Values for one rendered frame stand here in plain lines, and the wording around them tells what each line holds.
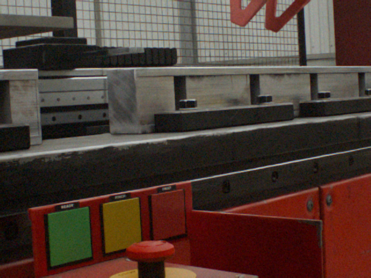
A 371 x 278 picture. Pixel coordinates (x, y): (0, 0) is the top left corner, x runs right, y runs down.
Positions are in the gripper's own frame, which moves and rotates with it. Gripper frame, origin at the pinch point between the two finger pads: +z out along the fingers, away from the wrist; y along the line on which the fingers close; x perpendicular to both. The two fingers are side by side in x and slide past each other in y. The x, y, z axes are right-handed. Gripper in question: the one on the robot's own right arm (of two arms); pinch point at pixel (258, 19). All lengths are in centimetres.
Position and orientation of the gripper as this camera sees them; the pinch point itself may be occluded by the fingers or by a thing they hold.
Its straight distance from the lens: 75.2
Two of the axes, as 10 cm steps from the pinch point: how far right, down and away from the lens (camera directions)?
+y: -4.3, 0.7, -9.0
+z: -3.6, 9.0, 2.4
